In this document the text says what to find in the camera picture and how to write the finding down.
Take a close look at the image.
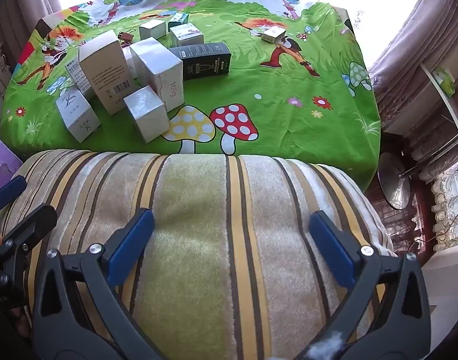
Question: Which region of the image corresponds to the green cartoon printed bed sheet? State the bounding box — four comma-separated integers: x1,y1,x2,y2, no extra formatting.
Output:
0,0,381,192

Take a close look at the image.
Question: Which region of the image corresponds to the white box with script logo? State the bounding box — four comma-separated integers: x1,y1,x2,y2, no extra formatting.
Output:
55,86,102,144

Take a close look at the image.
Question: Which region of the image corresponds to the green packet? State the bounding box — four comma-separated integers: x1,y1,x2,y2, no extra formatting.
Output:
432,65,456,96

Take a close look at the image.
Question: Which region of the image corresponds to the purple cardboard box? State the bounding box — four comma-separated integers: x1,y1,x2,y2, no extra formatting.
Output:
0,127,24,192

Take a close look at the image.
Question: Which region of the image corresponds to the teal box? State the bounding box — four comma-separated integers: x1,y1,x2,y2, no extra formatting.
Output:
168,12,190,32

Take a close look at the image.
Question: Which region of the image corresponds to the small silver box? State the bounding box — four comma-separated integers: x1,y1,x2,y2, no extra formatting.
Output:
139,19,167,41

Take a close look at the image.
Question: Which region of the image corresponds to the person's left hand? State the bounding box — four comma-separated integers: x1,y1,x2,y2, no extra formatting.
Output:
9,305,32,342

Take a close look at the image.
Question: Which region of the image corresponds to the white box with black text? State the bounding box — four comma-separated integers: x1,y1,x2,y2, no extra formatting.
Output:
65,55,96,100

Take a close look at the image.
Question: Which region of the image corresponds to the small white yellow box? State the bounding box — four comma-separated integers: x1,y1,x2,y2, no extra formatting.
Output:
261,27,287,44

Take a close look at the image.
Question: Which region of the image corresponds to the tall white box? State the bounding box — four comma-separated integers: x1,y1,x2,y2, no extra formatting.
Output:
78,29,141,116

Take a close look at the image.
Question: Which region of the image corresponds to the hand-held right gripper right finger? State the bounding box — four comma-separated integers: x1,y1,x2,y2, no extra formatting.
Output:
309,210,432,360

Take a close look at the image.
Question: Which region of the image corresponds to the white curved frame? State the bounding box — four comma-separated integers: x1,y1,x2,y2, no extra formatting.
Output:
420,62,458,211

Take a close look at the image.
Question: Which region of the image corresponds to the pink beige curtain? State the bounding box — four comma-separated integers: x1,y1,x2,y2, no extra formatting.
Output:
368,0,458,94

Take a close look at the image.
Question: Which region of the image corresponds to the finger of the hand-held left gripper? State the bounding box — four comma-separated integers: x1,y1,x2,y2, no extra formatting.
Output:
2,203,59,267
0,175,27,211

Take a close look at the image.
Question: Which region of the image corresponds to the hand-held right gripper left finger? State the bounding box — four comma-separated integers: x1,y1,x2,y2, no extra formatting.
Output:
32,207,165,360

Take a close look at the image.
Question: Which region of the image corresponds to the round metal stand base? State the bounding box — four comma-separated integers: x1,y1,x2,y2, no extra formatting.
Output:
377,152,411,211

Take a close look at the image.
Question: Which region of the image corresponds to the striped beige blanket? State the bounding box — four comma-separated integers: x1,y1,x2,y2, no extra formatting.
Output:
0,149,398,360

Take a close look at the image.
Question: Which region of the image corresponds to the white green box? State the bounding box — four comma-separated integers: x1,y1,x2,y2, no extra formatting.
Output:
169,23,205,47

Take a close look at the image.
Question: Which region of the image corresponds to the large silver white box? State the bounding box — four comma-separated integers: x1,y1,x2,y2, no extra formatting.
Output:
129,37,185,112

